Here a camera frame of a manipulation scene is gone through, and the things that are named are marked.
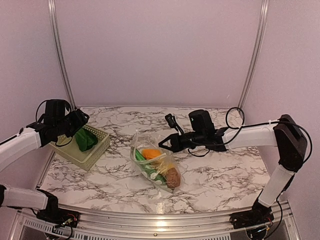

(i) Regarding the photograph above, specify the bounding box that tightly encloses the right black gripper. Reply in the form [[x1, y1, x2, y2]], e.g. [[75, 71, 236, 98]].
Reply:
[[158, 131, 206, 153]]

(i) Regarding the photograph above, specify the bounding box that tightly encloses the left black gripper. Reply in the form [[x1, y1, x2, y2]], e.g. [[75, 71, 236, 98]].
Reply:
[[55, 108, 90, 138]]

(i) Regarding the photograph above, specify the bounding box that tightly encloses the fake green bok choy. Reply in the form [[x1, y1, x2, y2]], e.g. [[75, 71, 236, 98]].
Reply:
[[75, 128, 98, 152]]

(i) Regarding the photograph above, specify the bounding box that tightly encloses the clear polka dot zip bag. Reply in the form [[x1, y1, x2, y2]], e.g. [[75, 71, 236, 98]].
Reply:
[[130, 131, 182, 193]]

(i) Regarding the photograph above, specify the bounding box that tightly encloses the fake dark green cucumber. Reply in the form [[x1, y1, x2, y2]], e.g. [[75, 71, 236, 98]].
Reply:
[[135, 149, 166, 186]]

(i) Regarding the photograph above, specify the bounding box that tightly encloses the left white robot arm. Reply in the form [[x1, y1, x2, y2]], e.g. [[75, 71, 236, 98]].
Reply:
[[0, 99, 90, 223]]

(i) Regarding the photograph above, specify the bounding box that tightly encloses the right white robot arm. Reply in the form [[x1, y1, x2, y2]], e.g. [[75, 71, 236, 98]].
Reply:
[[158, 109, 313, 224]]

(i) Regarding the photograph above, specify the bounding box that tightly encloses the fake yellow corn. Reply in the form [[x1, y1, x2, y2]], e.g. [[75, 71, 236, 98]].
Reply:
[[163, 163, 175, 171]]

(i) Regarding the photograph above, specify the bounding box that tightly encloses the fake orange pepper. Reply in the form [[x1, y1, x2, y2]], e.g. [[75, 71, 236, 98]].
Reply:
[[141, 148, 162, 160]]

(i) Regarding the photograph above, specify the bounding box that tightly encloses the fake brown potato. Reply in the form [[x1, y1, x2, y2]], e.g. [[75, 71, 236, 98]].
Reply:
[[166, 168, 181, 189]]

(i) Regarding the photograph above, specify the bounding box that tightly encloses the pale green plastic basket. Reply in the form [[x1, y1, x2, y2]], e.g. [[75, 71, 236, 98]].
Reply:
[[49, 124, 110, 171]]

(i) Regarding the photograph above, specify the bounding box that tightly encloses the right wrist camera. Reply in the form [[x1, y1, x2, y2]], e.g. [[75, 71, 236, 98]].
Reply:
[[164, 113, 184, 135]]

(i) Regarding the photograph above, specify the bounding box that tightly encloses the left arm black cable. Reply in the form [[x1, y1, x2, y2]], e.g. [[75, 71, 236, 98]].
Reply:
[[33, 99, 76, 148]]

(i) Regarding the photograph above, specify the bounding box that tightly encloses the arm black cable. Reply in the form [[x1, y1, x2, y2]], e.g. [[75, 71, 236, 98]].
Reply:
[[33, 99, 76, 148], [187, 106, 313, 226]]

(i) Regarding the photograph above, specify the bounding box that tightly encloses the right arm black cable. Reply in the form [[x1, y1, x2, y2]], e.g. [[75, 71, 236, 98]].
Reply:
[[187, 106, 313, 226]]

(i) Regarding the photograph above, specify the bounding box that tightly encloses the front aluminium table rail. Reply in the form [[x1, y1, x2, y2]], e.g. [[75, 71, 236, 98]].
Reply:
[[14, 199, 301, 240]]

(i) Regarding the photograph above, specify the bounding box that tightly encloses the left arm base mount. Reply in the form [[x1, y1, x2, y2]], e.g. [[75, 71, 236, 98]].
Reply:
[[36, 189, 80, 228]]

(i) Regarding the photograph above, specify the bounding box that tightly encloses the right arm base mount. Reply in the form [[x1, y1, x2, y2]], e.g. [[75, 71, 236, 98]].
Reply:
[[229, 199, 275, 229]]

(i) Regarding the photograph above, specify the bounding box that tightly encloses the right aluminium frame post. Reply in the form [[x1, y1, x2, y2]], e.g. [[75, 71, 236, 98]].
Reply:
[[237, 0, 270, 109]]

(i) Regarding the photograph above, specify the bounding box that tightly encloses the aluminium frame post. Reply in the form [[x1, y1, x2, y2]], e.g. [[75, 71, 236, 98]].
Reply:
[[237, 0, 270, 109], [48, 0, 76, 110]]

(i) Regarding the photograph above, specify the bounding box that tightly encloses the left aluminium frame post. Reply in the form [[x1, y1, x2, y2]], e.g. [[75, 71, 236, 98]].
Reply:
[[48, 0, 76, 110]]

